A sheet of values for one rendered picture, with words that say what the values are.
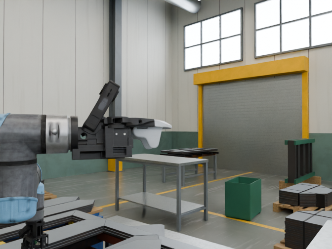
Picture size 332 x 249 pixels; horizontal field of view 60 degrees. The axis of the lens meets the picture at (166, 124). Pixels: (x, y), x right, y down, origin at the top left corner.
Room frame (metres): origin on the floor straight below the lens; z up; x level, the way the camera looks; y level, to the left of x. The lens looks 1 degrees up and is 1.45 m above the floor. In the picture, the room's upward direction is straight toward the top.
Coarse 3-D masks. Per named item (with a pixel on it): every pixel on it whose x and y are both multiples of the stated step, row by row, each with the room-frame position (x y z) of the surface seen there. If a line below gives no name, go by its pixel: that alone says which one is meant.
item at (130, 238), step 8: (72, 216) 1.98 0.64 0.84; (48, 224) 1.83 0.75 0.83; (56, 224) 1.87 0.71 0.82; (8, 232) 1.65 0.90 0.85; (16, 232) 1.68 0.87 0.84; (88, 232) 1.68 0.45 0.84; (96, 232) 1.71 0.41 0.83; (104, 232) 1.74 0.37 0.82; (112, 232) 1.71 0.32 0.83; (120, 232) 1.67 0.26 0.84; (0, 240) 1.61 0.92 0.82; (64, 240) 1.56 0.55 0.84; (72, 240) 1.59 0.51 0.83; (80, 240) 1.62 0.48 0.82; (128, 240) 1.54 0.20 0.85; (48, 248) 1.48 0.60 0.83; (56, 248) 1.51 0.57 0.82; (168, 248) 1.45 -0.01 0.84
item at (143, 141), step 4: (132, 128) 0.62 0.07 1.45; (140, 128) 0.62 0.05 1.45; (144, 128) 0.63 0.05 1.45; (164, 128) 0.64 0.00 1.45; (168, 128) 0.64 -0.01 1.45; (132, 132) 0.62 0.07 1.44; (132, 136) 0.62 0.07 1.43; (140, 140) 0.63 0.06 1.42; (144, 140) 0.63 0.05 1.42; (144, 144) 0.63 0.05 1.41; (148, 148) 0.63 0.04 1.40
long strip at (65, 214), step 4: (68, 212) 2.03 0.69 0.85; (72, 212) 2.03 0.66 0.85; (52, 216) 1.94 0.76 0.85; (56, 216) 1.94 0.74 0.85; (60, 216) 1.94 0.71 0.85; (64, 216) 1.94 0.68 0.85; (44, 220) 1.86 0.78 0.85; (48, 220) 1.86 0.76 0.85; (20, 224) 1.78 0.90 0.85; (24, 224) 1.78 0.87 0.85; (4, 228) 1.71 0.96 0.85; (8, 228) 1.71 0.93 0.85; (12, 228) 1.71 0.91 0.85; (16, 228) 1.71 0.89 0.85; (20, 228) 1.71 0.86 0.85; (0, 232) 1.65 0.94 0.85; (4, 232) 1.65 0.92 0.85
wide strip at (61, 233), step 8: (72, 224) 1.78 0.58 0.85; (80, 224) 1.78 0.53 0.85; (88, 224) 1.78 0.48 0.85; (96, 224) 1.78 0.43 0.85; (104, 224) 1.78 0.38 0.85; (48, 232) 1.65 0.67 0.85; (56, 232) 1.65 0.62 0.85; (64, 232) 1.65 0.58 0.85; (72, 232) 1.65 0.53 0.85; (80, 232) 1.65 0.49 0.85; (16, 240) 1.53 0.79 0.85; (48, 240) 1.53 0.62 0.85; (56, 240) 1.53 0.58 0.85; (0, 248) 1.43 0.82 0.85; (8, 248) 1.43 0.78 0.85; (16, 248) 1.43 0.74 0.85
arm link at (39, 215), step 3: (39, 210) 1.21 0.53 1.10; (42, 210) 1.22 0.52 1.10; (36, 213) 1.20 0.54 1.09; (39, 213) 1.21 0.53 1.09; (42, 213) 1.22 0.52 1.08; (33, 216) 1.19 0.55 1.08; (36, 216) 1.20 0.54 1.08; (39, 216) 1.21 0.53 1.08; (42, 216) 1.22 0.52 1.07; (30, 219) 1.19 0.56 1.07; (33, 219) 1.19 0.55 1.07; (36, 219) 1.20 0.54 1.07; (39, 219) 1.21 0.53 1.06
